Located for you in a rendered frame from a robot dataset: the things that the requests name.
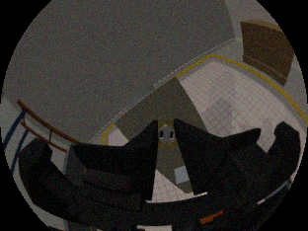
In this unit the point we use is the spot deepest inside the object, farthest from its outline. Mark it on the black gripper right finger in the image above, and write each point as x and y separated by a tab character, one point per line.
205	153

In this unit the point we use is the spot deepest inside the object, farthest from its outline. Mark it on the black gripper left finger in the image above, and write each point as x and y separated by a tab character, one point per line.
137	158

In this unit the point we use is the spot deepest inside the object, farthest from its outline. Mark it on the grey cylinder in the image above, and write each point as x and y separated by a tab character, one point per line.
166	134

